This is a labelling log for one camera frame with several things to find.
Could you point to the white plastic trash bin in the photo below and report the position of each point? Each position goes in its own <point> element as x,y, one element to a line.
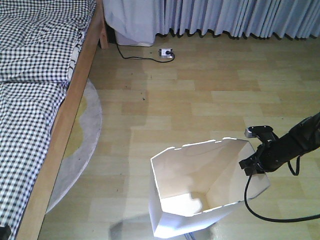
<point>196,185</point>

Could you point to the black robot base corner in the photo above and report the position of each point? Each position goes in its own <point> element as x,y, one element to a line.
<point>5,232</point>

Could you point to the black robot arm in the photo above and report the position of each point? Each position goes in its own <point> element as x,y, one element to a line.
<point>275,151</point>

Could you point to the white floor socket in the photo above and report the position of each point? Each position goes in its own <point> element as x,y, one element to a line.
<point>166,53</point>

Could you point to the black white checkered bedding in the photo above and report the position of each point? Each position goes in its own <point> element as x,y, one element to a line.
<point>40,43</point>

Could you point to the wooden bed frame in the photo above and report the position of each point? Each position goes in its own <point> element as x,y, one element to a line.
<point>31,222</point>

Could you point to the grey round rug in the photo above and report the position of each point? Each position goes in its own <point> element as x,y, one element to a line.
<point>81,144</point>

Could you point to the white sheer curtain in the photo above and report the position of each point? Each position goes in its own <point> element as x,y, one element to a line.
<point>133,21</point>

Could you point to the light grey pleated curtain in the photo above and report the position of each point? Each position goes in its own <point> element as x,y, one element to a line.
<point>240,18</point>

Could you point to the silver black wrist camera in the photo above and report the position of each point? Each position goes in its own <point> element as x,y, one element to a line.
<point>263,132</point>

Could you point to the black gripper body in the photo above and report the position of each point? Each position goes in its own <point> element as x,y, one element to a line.
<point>259,162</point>

